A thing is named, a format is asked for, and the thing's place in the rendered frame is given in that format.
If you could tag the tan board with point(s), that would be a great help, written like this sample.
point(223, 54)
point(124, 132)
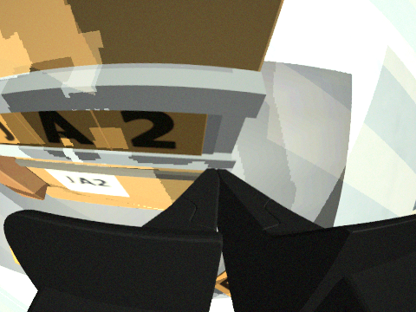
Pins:
point(188, 56)

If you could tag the white paper ticket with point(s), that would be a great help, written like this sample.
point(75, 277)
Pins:
point(92, 183)

